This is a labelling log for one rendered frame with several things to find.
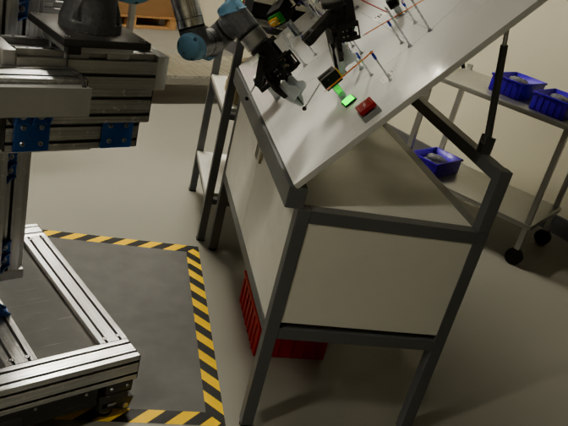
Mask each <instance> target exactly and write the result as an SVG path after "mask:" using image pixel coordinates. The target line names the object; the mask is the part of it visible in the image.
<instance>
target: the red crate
mask: <svg viewBox="0 0 568 426"><path fill-rule="evenodd" d="M239 302H240V304H241V310H242V311H243V318H244V322H245V323H244V324H245V325H246V329H247V332H248V340H249V342H250V349H251V350H252V353H253V356H255V354H256V351H257V347H258V344H259V339H260V335H261V331H262V329H261V325H260V322H259V316H258V313H257V309H256V306H255V302H254V296H253V293H252V289H251V286H250V283H249V277H248V273H247V271H246V270H245V271H244V279H243V285H242V289H241V292H240V297H239ZM327 345H328V343H326V342H315V341H294V340H282V339H276V343H275V346H274V349H273V353H272V355H271V356H272V357H275V358H301V359H315V360H323V357H324V355H325V350H326V348H327Z"/></svg>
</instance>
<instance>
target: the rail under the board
mask: <svg viewBox="0 0 568 426"><path fill-rule="evenodd" d="M233 83H234V85H235V88H236V90H237V92H238V95H239V98H240V100H241V102H242V104H243V108H244V110H245V112H246V114H247V117H248V120H249V122H250V124H251V127H252V129H253V131H254V135H255V137H256V139H257V141H258V143H259V147H260V149H261V151H262V153H263V156H264V158H265V161H266V164H267V166H268V167H269V170H270V174H271V176H272V178H273V180H274V182H275V185H276V188H277V190H278V193H279V195H280V197H281V200H282V203H283V204H284V207H287V208H293V209H300V210H303V207H304V204H305V200H306V198H307V194H308V191H309V189H308V187H307V185H306V184H304V185H303V186H302V187H301V188H296V187H295V186H294V185H293V183H292V180H291V178H290V176H289V174H288V172H287V169H286V167H285V165H284V163H283V161H282V159H281V156H280V154H279V152H278V150H277V148H276V145H275V143H274V141H273V139H272V138H271V136H270V132H269V130H268V128H267V127H266V125H265V122H264V119H263V118H262V116H261V114H260V112H259V109H258V107H257V105H256V103H255V101H254V98H253V96H252V94H250V96H249V99H248V101H246V100H245V97H246V96H248V95H249V93H250V90H249V88H248V86H247V83H246V81H245V79H244V77H243V75H242V73H241V70H240V68H236V69H235V74H234V78H233Z"/></svg>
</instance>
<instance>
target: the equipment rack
mask: <svg viewBox="0 0 568 426"><path fill-rule="evenodd" d="M243 4H244V5H245V6H246V7H247V9H248V10H249V12H250V13H252V9H253V5H254V0H244V2H243ZM254 18H255V19H256V20H257V21H258V23H259V24H260V25H261V27H262V28H263V29H264V31H265V32H266V33H267V34H271V35H275V36H277V35H279V34H280V33H281V32H282V31H284V29H286V28H287V26H286V24H284V25H281V26H279V27H277V28H279V29H277V28H276V27H275V28H274V29H272V28H271V29H272V30H269V29H270V27H271V25H270V24H269V20H268V19H265V18H261V17H256V16H254ZM265 25H266V26H265ZM269 26H270V27H269ZM282 29H283V30H282ZM243 50H244V46H243V44H242V43H241V42H240V41H239V39H238V38H237V39H236V44H235V48H234V53H233V57H232V65H231V69H230V73H229V77H228V81H227V89H226V90H225V84H226V80H227V76H222V75H218V74H219V70H220V66H221V58H222V53H223V51H222V52H221V53H220V55H219V56H217V57H215V58H214V60H213V64H212V69H211V74H210V82H209V86H208V91H207V96H206V100H205V109H204V113H203V117H202V122H201V127H200V131H199V139H198V144H197V149H196V153H195V158H194V166H193V171H192V175H191V180H190V185H189V187H188V190H189V191H194V192H196V187H197V182H198V178H199V176H200V181H201V185H202V189H203V194H204V203H203V207H202V211H201V216H200V220H199V228H198V232H197V236H196V240H197V241H204V240H205V233H206V228H207V225H208V220H209V216H210V208H211V205H216V204H217V200H218V198H213V197H218V195H219V191H220V187H221V180H222V175H223V172H224V167H225V163H226V158H227V155H224V154H222V152H223V147H224V143H225V139H226V135H227V127H228V123H229V120H233V121H234V119H235V115H236V111H237V107H238V106H236V105H234V104H232V103H233V99H234V95H235V90H236V88H235V85H234V83H233V78H234V74H235V69H236V68H239V65H241V62H242V57H243ZM214 96H216V101H217V104H218V107H219V109H220V112H221V119H220V123H219V128H218V132H217V136H216V144H215V149H214V153H212V152H206V151H204V148H205V140H206V135H207V131H208V127H209V122H210V114H211V109H212V105H213V100H214ZM231 112H235V113H231Z"/></svg>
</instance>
